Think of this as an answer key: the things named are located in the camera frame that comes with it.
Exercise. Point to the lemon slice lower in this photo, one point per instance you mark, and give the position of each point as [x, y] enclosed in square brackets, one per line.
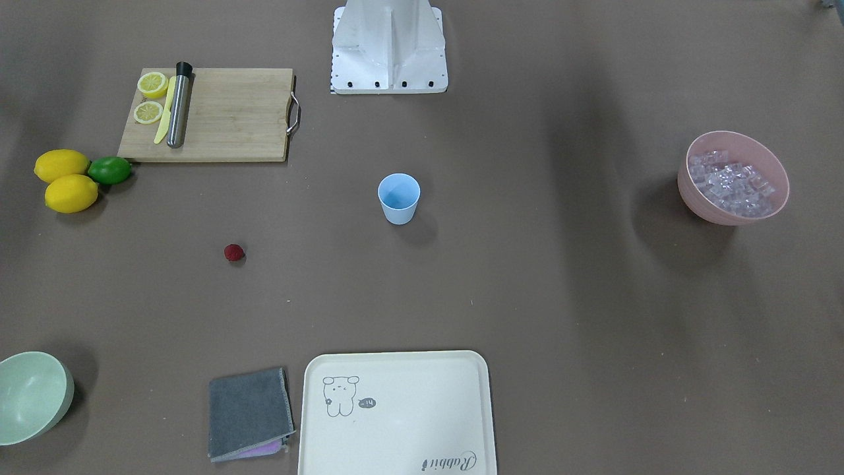
[148, 112]

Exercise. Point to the cream rabbit tray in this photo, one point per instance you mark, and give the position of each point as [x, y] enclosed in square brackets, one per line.
[397, 413]

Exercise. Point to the pile of ice cubes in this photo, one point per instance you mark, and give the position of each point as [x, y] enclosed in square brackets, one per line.
[731, 185]

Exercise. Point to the grey folded cloth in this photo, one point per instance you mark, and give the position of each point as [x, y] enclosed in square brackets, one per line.
[249, 415]

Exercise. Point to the light blue cup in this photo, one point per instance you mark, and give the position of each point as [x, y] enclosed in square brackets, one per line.
[399, 195]

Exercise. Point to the light green bowl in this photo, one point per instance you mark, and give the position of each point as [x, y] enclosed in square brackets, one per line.
[36, 392]

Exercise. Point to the pink bowl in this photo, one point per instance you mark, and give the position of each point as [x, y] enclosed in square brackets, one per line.
[740, 147]

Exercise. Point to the lemon slice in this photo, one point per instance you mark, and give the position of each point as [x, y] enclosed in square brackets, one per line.
[148, 112]
[153, 85]

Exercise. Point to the wooden cutting board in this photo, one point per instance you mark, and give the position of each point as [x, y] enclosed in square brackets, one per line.
[234, 114]

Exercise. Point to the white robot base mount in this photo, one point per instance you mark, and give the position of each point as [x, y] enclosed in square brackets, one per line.
[388, 47]

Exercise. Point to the yellow plastic knife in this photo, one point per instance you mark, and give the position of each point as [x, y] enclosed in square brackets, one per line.
[165, 119]

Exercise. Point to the green lime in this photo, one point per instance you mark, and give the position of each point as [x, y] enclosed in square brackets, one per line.
[110, 170]

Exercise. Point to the yellow lemon near lime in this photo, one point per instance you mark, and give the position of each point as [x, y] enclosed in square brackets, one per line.
[60, 162]

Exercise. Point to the lemon slice upper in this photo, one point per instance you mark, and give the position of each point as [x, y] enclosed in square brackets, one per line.
[153, 85]

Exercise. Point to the yellow lemon outer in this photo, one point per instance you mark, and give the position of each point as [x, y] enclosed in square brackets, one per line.
[71, 193]

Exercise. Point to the red strawberry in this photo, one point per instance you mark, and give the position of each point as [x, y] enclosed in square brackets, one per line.
[234, 253]

